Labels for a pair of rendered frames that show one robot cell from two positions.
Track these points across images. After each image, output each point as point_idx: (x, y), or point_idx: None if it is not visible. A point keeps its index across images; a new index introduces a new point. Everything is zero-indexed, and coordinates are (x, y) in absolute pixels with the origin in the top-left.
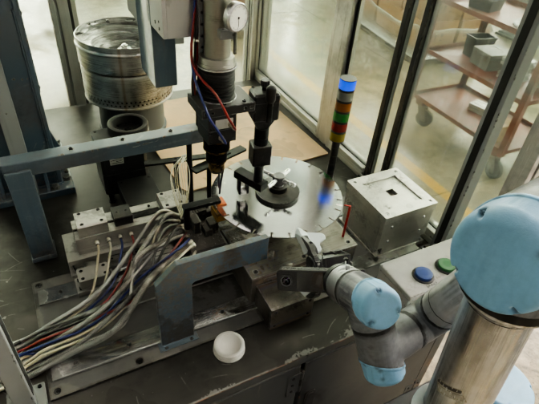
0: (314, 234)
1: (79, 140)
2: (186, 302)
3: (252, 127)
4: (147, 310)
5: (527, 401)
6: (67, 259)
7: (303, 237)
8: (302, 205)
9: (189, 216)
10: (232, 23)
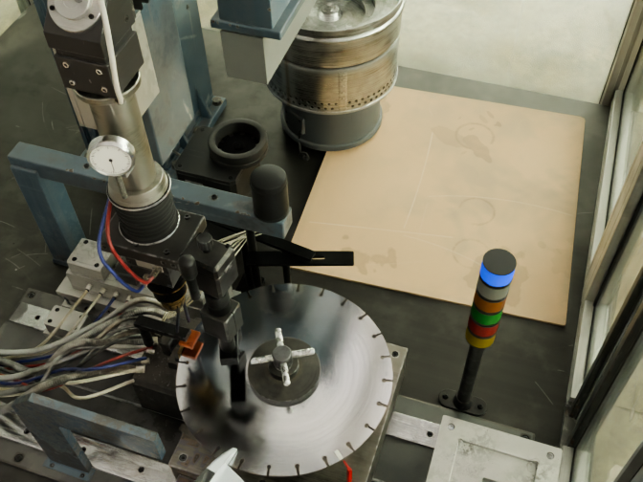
0: (232, 476)
1: (251, 110)
2: (60, 439)
3: (493, 205)
4: (81, 404)
5: None
6: (59, 286)
7: (203, 472)
8: (289, 417)
9: (144, 333)
10: (98, 164)
